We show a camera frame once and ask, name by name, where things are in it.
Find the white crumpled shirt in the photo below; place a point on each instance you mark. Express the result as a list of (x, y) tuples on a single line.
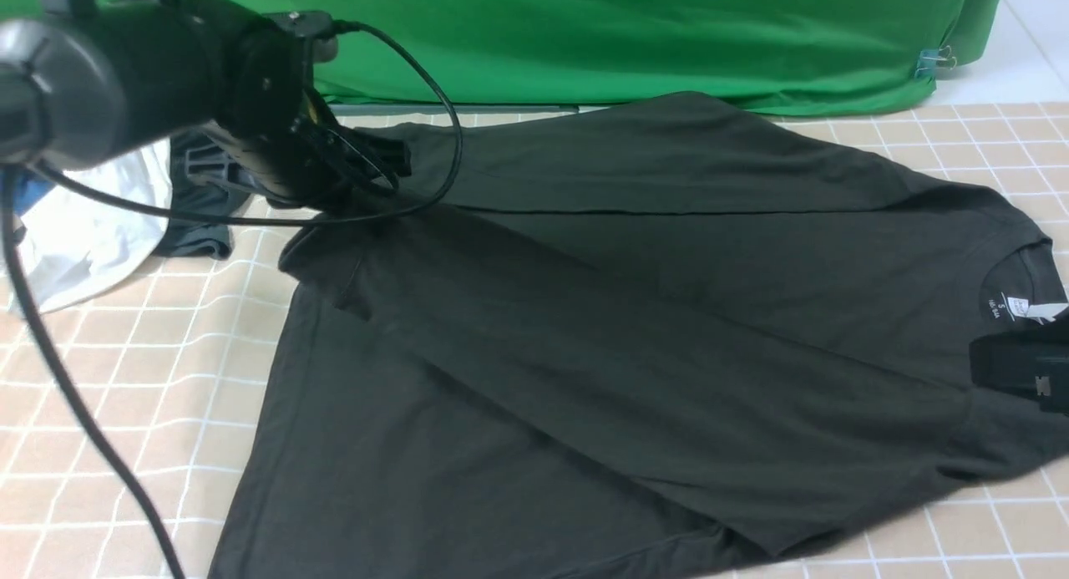
[(74, 248)]

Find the blue crumpled garment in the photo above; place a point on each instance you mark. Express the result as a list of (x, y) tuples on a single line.
[(30, 189)]

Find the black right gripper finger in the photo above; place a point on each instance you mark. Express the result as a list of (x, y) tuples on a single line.
[(1031, 364)]

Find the metal binder clip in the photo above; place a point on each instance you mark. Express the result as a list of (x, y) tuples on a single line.
[(935, 62)]

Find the beige checkered tablecloth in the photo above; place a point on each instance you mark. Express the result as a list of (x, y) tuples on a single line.
[(173, 365)]

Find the green backdrop cloth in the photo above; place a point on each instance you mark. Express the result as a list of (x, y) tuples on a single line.
[(792, 58)]

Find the dark gray long-sleeved shirt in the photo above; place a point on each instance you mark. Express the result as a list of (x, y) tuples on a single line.
[(662, 340)]

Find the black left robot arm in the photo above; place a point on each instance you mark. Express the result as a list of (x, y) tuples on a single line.
[(84, 83)]

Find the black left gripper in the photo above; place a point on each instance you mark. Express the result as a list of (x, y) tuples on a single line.
[(275, 136)]

